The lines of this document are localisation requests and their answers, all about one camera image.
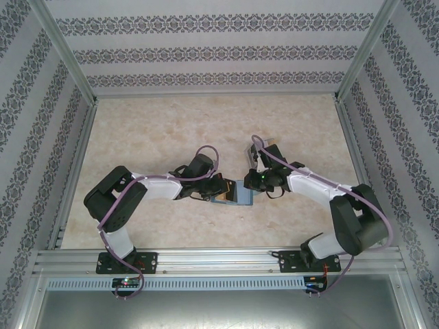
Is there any blue leather card holder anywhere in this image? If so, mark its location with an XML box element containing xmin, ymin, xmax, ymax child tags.
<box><xmin>211</xmin><ymin>180</ymin><xmax>254</xmax><ymax>206</ymax></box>

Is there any grey metal shelf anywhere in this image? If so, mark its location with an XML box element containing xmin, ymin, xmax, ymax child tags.
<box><xmin>20</xmin><ymin>289</ymin><xmax>421</xmax><ymax>329</ymax></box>

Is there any aluminium shelf edge profile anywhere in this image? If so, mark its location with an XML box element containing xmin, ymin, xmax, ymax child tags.
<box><xmin>389</xmin><ymin>270</ymin><xmax>431</xmax><ymax>329</ymax></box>
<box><xmin>8</xmin><ymin>270</ymin><xmax>47</xmax><ymax>329</ymax></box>

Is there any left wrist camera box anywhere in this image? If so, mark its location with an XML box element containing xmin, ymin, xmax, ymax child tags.
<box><xmin>187</xmin><ymin>154</ymin><xmax>213</xmax><ymax>178</ymax></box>

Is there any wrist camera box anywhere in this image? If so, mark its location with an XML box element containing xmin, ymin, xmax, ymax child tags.
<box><xmin>255</xmin><ymin>143</ymin><xmax>281</xmax><ymax>169</ymax></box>
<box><xmin>187</xmin><ymin>154</ymin><xmax>213</xmax><ymax>178</ymax></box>

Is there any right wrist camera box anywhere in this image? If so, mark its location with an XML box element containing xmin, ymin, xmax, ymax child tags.
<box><xmin>255</xmin><ymin>143</ymin><xmax>281</xmax><ymax>169</ymax></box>

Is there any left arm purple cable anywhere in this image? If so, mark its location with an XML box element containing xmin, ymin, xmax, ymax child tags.
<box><xmin>97</xmin><ymin>145</ymin><xmax>220</xmax><ymax>301</ymax></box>

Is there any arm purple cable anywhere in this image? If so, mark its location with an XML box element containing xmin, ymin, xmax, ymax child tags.
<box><xmin>251</xmin><ymin>134</ymin><xmax>394</xmax><ymax>297</ymax></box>
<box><xmin>97</xmin><ymin>145</ymin><xmax>220</xmax><ymax>301</ymax></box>

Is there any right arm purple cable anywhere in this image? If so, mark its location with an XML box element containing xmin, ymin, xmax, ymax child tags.
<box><xmin>251</xmin><ymin>134</ymin><xmax>394</xmax><ymax>297</ymax></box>

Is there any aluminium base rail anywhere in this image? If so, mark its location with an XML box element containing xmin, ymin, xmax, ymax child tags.
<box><xmin>32</xmin><ymin>245</ymin><xmax>405</xmax><ymax>276</ymax></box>

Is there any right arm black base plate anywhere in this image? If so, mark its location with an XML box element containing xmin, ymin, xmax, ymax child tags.
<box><xmin>278</xmin><ymin>249</ymin><xmax>341</xmax><ymax>274</ymax></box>

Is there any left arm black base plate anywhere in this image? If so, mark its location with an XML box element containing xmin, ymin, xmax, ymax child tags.
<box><xmin>97</xmin><ymin>252</ymin><xmax>159</xmax><ymax>275</ymax></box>

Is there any slotted grey cable duct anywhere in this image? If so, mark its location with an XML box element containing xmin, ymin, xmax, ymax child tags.
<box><xmin>46</xmin><ymin>276</ymin><xmax>307</xmax><ymax>293</ymax></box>

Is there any aluminium side rail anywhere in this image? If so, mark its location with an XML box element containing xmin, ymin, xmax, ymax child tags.
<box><xmin>47</xmin><ymin>97</ymin><xmax>100</xmax><ymax>250</ymax></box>
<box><xmin>334</xmin><ymin>95</ymin><xmax>391</xmax><ymax>247</ymax></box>

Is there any aluminium frame post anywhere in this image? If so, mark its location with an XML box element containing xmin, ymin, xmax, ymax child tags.
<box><xmin>334</xmin><ymin>0</ymin><xmax>401</xmax><ymax>103</ymax></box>
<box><xmin>29</xmin><ymin>0</ymin><xmax>99</xmax><ymax>103</ymax></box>

